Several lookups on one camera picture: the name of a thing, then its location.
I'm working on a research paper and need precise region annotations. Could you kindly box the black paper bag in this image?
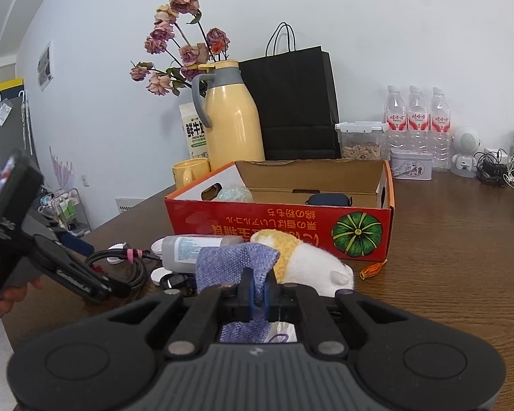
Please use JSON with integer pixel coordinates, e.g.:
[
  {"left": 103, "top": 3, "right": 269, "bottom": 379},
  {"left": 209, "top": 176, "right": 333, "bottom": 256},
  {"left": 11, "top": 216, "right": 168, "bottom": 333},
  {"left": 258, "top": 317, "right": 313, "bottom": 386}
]
[{"left": 238, "top": 22, "right": 342, "bottom": 162}]

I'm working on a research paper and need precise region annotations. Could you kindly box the black cable with pink tie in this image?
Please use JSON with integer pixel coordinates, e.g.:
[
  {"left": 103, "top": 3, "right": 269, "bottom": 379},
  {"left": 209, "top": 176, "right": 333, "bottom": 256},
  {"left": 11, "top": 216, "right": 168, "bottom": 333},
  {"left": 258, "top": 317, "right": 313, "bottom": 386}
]
[{"left": 85, "top": 246, "right": 149, "bottom": 292}]

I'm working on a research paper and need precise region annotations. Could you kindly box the iridescent plastic wrap ball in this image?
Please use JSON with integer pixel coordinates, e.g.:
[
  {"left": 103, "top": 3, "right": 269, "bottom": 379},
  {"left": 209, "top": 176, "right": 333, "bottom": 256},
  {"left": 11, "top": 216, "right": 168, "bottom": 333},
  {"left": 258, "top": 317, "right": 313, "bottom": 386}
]
[{"left": 216, "top": 184, "right": 253, "bottom": 203}]

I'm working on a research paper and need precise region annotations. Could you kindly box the hanging umbrella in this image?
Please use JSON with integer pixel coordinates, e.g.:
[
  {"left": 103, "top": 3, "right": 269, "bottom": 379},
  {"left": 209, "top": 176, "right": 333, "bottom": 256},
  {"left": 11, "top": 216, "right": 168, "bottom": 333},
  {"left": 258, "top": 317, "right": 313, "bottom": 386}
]
[{"left": 19, "top": 90, "right": 33, "bottom": 157}]

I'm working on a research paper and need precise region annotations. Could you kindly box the small orange carrot toy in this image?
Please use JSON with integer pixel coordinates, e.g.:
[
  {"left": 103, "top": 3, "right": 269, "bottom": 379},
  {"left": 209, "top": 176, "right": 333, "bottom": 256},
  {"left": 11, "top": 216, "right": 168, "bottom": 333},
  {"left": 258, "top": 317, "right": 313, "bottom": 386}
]
[{"left": 360, "top": 260, "right": 389, "bottom": 280}]

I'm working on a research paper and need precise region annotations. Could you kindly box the yellow thermos jug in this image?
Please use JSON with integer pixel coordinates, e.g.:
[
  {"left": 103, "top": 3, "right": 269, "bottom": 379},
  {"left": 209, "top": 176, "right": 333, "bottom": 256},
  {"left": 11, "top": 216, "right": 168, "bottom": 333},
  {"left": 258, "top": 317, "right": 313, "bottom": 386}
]
[{"left": 191, "top": 61, "right": 266, "bottom": 172}]

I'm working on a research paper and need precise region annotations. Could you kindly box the dried rose bouquet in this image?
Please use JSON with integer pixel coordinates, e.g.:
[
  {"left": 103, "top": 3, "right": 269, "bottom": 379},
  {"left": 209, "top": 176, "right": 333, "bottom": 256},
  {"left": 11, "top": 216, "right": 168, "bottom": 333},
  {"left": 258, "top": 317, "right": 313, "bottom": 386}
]
[{"left": 131, "top": 0, "right": 231, "bottom": 97}]

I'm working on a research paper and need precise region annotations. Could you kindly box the purple cloth pouch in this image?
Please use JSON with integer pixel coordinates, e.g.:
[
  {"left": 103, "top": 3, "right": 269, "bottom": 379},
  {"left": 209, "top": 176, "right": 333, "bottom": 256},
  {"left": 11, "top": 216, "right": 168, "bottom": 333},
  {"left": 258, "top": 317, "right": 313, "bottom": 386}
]
[{"left": 195, "top": 242, "right": 299, "bottom": 344}]

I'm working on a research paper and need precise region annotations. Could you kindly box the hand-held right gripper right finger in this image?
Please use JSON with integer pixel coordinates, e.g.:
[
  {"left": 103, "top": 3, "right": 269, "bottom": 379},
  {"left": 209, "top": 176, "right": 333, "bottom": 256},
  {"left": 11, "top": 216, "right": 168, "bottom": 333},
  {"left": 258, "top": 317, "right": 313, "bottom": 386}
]
[{"left": 263, "top": 270, "right": 407, "bottom": 359}]

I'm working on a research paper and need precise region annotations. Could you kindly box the pale printed tin box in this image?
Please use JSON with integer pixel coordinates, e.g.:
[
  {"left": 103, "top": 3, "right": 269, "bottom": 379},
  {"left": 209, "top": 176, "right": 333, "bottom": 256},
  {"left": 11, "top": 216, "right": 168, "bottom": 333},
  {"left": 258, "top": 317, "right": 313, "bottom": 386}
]
[{"left": 390, "top": 148, "right": 433, "bottom": 179}]

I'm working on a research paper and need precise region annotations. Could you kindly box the purple plant wall sticker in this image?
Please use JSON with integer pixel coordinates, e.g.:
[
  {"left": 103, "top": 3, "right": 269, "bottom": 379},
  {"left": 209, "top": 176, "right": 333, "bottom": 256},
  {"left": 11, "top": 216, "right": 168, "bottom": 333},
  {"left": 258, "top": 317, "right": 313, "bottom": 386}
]
[{"left": 49, "top": 146, "right": 76, "bottom": 190}]

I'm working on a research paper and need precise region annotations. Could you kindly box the black cable tangle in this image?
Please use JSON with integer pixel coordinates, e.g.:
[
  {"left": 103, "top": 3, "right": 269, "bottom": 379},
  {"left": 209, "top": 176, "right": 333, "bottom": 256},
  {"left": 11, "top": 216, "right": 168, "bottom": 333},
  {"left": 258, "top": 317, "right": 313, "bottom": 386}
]
[{"left": 475, "top": 130, "right": 514, "bottom": 188}]

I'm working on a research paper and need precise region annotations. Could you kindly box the grey refrigerator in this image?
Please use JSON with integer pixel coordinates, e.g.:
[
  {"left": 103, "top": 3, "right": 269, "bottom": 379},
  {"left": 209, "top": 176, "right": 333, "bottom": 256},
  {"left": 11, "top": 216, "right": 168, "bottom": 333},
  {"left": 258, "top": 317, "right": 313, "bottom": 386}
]
[{"left": 0, "top": 92, "right": 38, "bottom": 183}]

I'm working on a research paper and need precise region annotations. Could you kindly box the white milk carton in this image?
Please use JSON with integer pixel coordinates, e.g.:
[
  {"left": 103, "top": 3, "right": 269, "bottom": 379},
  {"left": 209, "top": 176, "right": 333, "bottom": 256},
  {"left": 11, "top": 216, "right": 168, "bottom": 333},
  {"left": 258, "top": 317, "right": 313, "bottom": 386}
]
[{"left": 179, "top": 102, "right": 209, "bottom": 160}]

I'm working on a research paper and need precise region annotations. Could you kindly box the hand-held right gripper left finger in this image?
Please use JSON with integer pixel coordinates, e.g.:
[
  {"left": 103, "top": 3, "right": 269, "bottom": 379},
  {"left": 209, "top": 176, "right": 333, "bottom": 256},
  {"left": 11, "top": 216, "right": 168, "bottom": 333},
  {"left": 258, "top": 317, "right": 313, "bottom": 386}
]
[{"left": 105, "top": 268, "right": 257, "bottom": 359}]

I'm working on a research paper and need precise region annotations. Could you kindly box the dark blue case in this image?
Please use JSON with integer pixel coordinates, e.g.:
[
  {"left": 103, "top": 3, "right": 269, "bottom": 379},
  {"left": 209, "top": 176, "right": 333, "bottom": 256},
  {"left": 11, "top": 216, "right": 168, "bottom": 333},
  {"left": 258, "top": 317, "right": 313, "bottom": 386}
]
[{"left": 305, "top": 194, "right": 353, "bottom": 207}]

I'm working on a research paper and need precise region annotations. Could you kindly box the yellow mug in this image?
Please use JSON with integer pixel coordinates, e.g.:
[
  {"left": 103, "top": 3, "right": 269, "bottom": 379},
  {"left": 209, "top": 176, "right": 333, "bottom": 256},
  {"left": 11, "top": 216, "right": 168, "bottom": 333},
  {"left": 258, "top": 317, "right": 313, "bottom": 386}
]
[{"left": 172, "top": 158, "right": 211, "bottom": 190}]

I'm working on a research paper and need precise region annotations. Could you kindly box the white robot speaker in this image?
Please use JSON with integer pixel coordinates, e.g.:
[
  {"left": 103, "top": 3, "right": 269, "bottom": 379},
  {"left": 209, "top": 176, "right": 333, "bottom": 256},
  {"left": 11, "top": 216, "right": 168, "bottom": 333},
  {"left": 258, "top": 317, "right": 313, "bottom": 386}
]
[{"left": 450, "top": 125, "right": 481, "bottom": 178}]

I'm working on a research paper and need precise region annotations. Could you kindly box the grey plastic bottle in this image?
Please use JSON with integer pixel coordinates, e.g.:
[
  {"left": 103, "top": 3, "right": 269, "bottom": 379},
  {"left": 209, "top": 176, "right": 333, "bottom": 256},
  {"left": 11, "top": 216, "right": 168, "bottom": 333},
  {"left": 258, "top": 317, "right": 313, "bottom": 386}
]
[{"left": 160, "top": 235, "right": 245, "bottom": 274}]

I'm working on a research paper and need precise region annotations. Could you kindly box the white and yellow plush toy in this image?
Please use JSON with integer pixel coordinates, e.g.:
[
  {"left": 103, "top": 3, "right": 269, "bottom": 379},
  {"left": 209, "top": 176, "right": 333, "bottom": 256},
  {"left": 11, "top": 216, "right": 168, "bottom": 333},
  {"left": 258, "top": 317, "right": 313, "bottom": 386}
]
[{"left": 249, "top": 229, "right": 355, "bottom": 298}]

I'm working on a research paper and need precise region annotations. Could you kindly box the person's left hand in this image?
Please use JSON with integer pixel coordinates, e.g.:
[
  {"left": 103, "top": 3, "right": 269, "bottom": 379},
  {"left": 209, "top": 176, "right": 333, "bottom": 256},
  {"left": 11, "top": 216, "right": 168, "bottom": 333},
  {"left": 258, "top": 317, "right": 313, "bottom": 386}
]
[{"left": 0, "top": 261, "right": 44, "bottom": 320}]

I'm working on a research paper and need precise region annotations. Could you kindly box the red cardboard box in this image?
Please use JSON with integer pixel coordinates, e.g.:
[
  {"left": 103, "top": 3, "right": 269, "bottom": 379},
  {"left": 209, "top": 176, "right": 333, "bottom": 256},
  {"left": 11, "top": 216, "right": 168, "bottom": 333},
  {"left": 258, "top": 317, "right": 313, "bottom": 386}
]
[{"left": 164, "top": 159, "right": 395, "bottom": 263}]

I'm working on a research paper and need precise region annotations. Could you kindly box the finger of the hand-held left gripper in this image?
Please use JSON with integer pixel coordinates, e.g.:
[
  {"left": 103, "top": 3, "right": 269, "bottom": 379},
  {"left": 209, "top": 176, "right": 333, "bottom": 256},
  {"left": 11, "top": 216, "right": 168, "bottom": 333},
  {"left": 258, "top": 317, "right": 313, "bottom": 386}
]
[
  {"left": 34, "top": 235, "right": 131, "bottom": 306},
  {"left": 52, "top": 228, "right": 96, "bottom": 256}
]

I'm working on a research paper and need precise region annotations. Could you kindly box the metal rolling cart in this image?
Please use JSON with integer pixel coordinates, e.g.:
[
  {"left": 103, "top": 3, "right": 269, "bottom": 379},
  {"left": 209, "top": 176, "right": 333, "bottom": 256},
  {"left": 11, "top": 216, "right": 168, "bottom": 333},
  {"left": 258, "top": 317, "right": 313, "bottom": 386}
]
[{"left": 38, "top": 188, "right": 93, "bottom": 239}]

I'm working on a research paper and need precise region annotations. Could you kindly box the white wall vent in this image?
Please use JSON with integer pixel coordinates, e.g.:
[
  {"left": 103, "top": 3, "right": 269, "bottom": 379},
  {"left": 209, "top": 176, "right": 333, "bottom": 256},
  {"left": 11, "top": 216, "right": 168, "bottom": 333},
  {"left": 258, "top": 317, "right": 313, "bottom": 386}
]
[{"left": 115, "top": 198, "right": 149, "bottom": 214}]

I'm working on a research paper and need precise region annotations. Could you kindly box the clear seed container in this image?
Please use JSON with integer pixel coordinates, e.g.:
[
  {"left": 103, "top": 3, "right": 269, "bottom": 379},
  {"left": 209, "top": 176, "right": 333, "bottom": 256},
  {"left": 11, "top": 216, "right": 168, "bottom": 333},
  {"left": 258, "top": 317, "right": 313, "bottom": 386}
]
[{"left": 335, "top": 121, "right": 390, "bottom": 162}]

